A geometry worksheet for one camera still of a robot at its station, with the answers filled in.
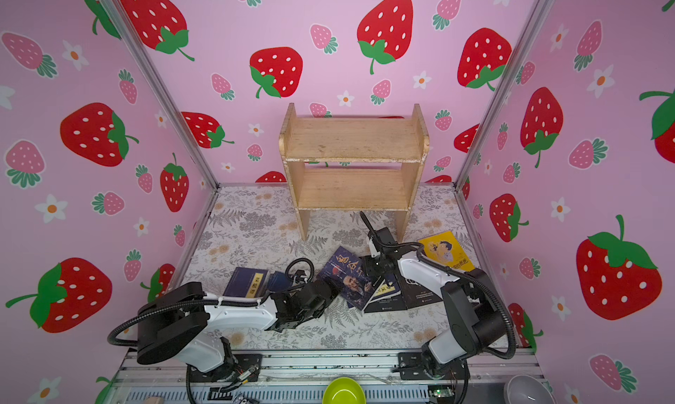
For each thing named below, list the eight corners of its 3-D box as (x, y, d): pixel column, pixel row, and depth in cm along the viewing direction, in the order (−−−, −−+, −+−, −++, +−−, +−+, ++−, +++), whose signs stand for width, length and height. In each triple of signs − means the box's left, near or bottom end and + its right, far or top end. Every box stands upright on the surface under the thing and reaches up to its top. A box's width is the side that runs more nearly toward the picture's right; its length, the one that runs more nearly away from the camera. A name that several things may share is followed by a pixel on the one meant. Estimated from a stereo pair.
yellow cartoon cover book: (440, 279, 94) (442, 276, 92) (419, 242, 104) (420, 239, 102) (473, 268, 96) (475, 266, 95) (449, 233, 107) (451, 230, 105)
